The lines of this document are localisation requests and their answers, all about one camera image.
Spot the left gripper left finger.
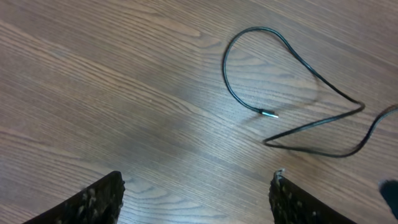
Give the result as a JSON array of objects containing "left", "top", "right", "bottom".
[{"left": 24, "top": 171, "right": 125, "bottom": 224}]

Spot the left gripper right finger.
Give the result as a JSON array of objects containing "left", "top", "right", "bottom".
[{"left": 269, "top": 170, "right": 355, "bottom": 224}]

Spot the black USB cable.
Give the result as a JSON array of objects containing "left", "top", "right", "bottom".
[{"left": 221, "top": 26, "right": 398, "bottom": 159}]

